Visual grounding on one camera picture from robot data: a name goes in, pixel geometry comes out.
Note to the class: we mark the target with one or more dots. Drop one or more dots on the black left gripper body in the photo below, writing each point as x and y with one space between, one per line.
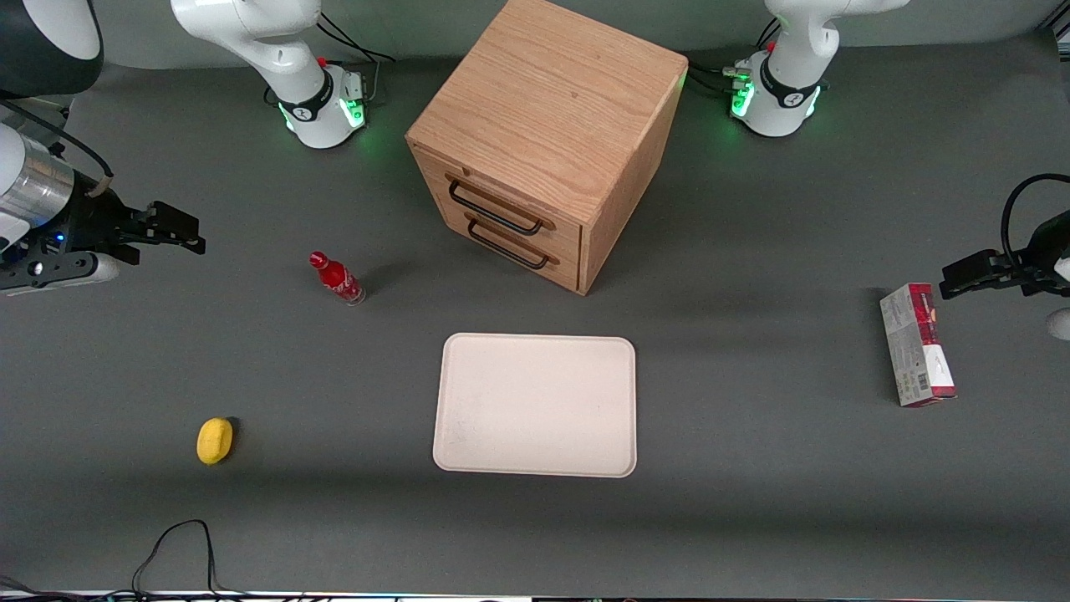
1039 252

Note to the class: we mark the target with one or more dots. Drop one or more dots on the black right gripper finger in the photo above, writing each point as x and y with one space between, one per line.
180 244
175 217

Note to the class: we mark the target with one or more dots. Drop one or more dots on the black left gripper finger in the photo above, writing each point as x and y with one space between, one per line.
986 261
970 284

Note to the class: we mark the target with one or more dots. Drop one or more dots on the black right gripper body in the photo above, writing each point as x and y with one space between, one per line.
90 222

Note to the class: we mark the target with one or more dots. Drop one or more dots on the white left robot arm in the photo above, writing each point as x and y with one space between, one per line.
786 84

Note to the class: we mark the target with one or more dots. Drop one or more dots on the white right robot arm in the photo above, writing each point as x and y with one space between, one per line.
251 33

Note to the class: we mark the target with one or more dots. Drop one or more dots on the wooden drawer cabinet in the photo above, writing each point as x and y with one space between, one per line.
552 92

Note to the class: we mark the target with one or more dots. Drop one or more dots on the red and grey carton box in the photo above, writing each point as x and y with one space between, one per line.
915 343

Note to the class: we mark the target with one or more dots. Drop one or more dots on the red soda bottle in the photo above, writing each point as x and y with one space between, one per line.
338 279

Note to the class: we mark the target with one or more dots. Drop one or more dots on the yellow lemon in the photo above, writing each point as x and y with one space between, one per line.
214 441

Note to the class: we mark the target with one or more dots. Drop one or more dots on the beige plastic tray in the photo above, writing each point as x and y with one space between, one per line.
535 405

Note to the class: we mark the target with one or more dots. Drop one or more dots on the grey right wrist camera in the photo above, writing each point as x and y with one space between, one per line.
58 269

